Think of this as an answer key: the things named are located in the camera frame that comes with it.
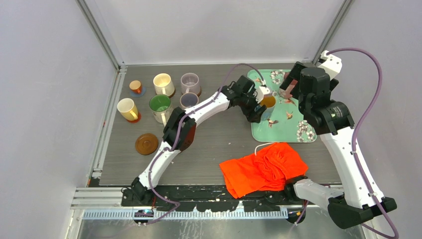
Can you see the lilac ceramic mug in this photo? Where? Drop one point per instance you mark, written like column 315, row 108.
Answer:
column 190, row 83

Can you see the pink mug purple inside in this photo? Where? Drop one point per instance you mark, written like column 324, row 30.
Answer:
column 188, row 100

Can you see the green inside mug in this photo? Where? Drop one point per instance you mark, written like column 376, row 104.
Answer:
column 161, row 107

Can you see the cream white mug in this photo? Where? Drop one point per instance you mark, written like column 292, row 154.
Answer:
column 163, row 84

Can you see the green floral tray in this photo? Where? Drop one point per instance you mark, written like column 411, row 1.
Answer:
column 284, row 122

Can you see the blue round coaster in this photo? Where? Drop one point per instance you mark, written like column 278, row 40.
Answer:
column 143, row 91

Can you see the orange cloth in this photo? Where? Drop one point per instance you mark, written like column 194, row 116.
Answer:
column 267, row 170

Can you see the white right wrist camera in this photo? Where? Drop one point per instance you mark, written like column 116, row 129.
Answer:
column 330, row 63

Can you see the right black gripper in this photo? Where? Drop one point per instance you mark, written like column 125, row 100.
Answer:
column 294, row 73

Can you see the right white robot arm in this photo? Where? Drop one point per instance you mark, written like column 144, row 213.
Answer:
column 360, row 199

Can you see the small tan cup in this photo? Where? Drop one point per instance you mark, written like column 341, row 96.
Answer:
column 135, row 86

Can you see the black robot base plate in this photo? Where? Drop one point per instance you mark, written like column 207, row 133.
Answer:
column 216, row 198

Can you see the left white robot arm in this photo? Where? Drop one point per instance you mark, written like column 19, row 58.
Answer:
column 180, row 130

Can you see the blue mug yellow inside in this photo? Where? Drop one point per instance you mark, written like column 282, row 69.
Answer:
column 269, row 103

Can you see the pink floral mug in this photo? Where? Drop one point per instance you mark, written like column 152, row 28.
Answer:
column 286, row 89

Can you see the red round coaster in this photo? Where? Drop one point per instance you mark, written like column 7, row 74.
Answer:
column 136, row 120

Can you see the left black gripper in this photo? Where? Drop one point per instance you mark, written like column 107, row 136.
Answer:
column 254, row 116

